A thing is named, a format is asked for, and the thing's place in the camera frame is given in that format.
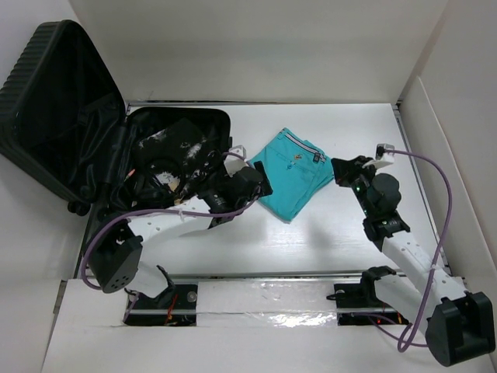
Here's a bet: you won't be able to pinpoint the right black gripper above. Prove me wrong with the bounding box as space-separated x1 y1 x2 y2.
331 155 378 218

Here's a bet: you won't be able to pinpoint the turquoise shorts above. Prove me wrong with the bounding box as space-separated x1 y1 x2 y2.
251 127 334 222

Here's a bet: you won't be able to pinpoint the black white tie-dye shirt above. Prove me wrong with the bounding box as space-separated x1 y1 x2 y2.
133 118 223 197

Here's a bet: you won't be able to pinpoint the gold makeup brush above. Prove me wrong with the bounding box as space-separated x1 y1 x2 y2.
172 180 186 206

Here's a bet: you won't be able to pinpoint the black wired headphones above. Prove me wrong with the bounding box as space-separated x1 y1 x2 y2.
124 157 186 206

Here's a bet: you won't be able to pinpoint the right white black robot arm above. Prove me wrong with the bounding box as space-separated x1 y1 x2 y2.
331 153 496 367

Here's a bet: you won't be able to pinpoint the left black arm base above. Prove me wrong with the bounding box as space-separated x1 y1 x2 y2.
123 283 198 327

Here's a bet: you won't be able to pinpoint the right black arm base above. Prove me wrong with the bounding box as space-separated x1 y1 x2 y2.
326 283 408 326

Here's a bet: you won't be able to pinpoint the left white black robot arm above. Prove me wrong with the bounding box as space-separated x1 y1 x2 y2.
80 161 273 309

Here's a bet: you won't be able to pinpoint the black hard-shell suitcase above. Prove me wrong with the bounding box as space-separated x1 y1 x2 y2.
0 19 234 224

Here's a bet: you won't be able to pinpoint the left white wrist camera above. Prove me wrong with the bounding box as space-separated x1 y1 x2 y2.
224 145 247 176

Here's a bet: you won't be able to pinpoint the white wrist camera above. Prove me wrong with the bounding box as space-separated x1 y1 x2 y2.
224 145 247 176
363 144 395 170

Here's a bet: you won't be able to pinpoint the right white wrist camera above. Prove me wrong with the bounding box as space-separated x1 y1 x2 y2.
363 144 395 170

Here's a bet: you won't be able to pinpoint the silver aluminium rail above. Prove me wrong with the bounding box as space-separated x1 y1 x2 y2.
75 266 451 281

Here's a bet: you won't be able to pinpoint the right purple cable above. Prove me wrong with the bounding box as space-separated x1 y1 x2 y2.
378 149 454 354

